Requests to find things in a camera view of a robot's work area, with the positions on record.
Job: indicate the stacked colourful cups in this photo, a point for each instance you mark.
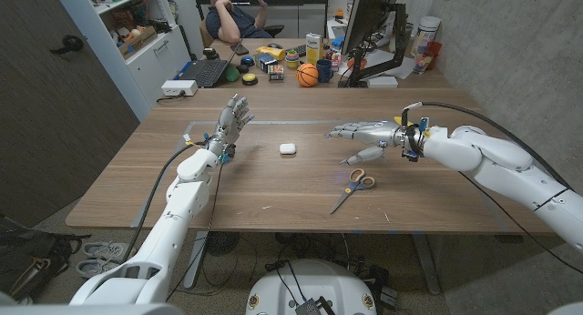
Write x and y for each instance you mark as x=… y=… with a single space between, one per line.
x=292 y=59

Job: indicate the black monitor stand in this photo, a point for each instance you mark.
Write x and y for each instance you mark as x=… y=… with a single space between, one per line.
x=380 y=55

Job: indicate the white cylindrical canister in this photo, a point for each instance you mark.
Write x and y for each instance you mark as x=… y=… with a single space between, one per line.
x=425 y=35

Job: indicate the blue box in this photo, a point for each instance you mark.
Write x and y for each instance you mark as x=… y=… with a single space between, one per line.
x=265 y=61

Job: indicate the yellow white carton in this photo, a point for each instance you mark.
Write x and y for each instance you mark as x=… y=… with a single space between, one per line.
x=313 y=48

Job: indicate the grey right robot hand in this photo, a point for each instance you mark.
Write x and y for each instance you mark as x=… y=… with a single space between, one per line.
x=370 y=137

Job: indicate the orange mini basketball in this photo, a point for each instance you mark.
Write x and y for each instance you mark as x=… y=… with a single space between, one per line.
x=307 y=74

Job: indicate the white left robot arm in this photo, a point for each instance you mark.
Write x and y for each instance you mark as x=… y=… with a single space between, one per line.
x=168 y=235

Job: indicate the white shelf cabinet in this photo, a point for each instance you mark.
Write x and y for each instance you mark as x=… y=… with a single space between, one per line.
x=132 y=37

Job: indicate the blue push button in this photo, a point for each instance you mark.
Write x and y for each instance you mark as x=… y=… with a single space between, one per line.
x=247 y=60

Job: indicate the red cup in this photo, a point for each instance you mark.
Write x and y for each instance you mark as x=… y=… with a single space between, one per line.
x=433 y=48

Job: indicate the white sneaker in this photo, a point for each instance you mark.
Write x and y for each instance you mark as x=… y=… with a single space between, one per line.
x=105 y=250
x=93 y=267

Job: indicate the black round floor fan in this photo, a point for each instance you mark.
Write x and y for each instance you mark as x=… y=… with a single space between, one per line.
x=222 y=243

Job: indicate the yellow push button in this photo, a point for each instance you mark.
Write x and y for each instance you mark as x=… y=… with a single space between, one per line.
x=249 y=79

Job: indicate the black computer monitor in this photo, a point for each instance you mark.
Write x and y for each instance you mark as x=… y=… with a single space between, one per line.
x=369 y=14

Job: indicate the black keyboard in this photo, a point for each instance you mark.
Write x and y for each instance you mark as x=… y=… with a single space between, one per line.
x=298 y=50

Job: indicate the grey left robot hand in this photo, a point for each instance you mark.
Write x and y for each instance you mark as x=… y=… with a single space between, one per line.
x=231 y=122

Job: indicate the yellow bottle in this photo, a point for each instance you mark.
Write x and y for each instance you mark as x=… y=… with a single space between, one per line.
x=271 y=52

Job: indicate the white flat box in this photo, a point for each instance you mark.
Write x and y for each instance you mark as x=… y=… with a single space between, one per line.
x=382 y=82

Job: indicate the black smartphone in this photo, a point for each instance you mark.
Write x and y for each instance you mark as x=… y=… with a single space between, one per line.
x=239 y=49

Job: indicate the white robot torso base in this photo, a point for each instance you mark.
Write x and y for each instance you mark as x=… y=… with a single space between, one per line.
x=311 y=287

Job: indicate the white power strip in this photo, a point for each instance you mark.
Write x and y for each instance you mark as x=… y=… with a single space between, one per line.
x=179 y=87

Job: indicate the dark blue mug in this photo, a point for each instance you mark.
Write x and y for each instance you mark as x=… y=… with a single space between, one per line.
x=324 y=70

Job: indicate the cardboard box with items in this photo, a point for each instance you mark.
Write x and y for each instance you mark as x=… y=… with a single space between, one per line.
x=136 y=41

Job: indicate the small colourful box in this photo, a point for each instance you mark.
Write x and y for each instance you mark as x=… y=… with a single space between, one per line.
x=276 y=72

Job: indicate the black laptop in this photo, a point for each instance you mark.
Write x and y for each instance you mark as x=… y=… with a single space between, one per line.
x=207 y=69

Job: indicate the person in dark shirt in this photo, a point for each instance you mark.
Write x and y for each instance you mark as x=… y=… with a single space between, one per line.
x=234 y=19

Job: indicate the white airpods case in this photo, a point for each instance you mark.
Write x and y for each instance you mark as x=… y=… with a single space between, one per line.
x=287 y=148

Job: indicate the black bag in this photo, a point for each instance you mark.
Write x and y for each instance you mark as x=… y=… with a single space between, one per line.
x=32 y=253

